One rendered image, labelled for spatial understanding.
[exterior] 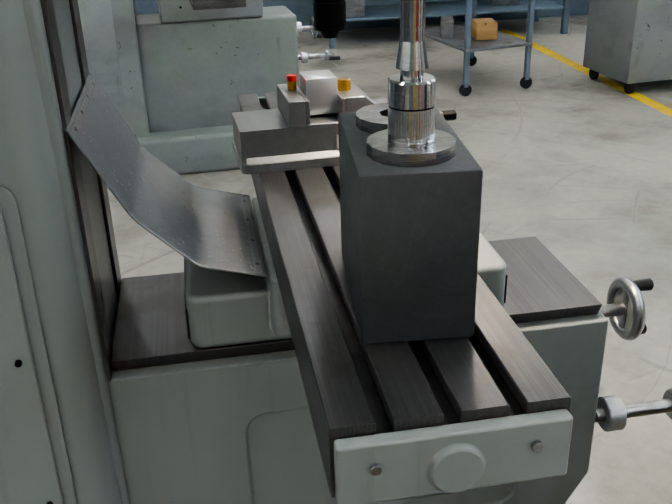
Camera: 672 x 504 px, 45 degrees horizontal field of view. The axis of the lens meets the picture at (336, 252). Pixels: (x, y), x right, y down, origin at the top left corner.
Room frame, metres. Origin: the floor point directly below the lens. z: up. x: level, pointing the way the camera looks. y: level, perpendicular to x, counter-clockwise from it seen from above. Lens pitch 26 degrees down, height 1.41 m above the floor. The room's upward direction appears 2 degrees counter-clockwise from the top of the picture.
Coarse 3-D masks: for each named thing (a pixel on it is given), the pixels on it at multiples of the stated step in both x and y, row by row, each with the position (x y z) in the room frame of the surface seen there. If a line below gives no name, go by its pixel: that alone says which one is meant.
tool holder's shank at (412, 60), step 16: (400, 0) 0.78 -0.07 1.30; (416, 0) 0.77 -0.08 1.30; (400, 16) 0.78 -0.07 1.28; (416, 16) 0.77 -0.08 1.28; (400, 32) 0.78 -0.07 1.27; (416, 32) 0.77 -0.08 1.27; (400, 48) 0.78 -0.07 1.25; (416, 48) 0.77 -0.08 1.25; (400, 64) 0.78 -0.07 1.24; (416, 64) 0.77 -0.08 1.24
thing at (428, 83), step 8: (392, 80) 0.77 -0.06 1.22; (400, 80) 0.77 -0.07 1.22; (408, 80) 0.77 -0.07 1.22; (416, 80) 0.77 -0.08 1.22; (424, 80) 0.77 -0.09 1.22; (432, 80) 0.77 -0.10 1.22; (392, 88) 0.77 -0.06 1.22; (400, 88) 0.76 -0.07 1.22; (408, 88) 0.76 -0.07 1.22; (416, 88) 0.76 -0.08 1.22; (424, 88) 0.76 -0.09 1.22; (432, 88) 0.77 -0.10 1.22
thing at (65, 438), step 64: (0, 0) 0.96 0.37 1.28; (64, 0) 1.20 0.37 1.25; (0, 64) 0.96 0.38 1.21; (64, 64) 1.10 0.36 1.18; (0, 128) 0.95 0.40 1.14; (64, 128) 1.00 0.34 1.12; (0, 192) 0.94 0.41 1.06; (64, 192) 0.98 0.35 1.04; (0, 256) 0.93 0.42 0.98; (64, 256) 0.97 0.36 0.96; (0, 320) 0.93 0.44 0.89; (64, 320) 0.95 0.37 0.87; (0, 384) 0.92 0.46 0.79; (64, 384) 0.94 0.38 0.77; (0, 448) 0.91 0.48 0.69; (64, 448) 0.93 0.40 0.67
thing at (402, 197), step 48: (384, 144) 0.77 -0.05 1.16; (432, 144) 0.77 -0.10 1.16; (384, 192) 0.72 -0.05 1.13; (432, 192) 0.72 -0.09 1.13; (480, 192) 0.73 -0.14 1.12; (384, 240) 0.72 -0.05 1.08; (432, 240) 0.72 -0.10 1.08; (384, 288) 0.72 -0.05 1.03; (432, 288) 0.72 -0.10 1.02; (384, 336) 0.72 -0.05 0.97; (432, 336) 0.72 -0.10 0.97
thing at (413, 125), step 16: (400, 96) 0.76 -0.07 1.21; (416, 96) 0.76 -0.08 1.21; (432, 96) 0.77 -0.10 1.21; (400, 112) 0.76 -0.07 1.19; (416, 112) 0.76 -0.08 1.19; (432, 112) 0.77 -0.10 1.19; (400, 128) 0.76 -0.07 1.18; (416, 128) 0.76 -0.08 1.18; (432, 128) 0.77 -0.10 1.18; (400, 144) 0.76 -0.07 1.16; (416, 144) 0.76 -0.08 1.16
